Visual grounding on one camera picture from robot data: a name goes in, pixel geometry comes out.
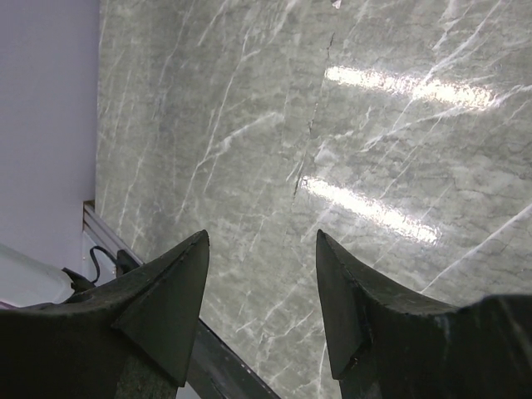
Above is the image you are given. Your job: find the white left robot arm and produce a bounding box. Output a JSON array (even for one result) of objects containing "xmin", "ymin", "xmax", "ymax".
[{"xmin": 0, "ymin": 244, "xmax": 74, "ymax": 310}]

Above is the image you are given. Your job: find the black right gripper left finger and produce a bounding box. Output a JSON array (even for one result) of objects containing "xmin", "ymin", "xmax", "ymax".
[{"xmin": 1, "ymin": 230, "xmax": 209, "ymax": 398}]

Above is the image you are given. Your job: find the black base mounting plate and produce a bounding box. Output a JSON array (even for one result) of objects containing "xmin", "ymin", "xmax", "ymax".
[{"xmin": 106, "ymin": 232, "xmax": 277, "ymax": 398}]

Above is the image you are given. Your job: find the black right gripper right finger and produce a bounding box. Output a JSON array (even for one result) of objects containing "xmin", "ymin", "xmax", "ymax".
[{"xmin": 316, "ymin": 231, "xmax": 531, "ymax": 398}]

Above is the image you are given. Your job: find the aluminium rail frame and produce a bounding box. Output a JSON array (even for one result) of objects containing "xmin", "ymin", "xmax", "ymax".
[{"xmin": 81, "ymin": 200, "xmax": 142, "ymax": 285}]

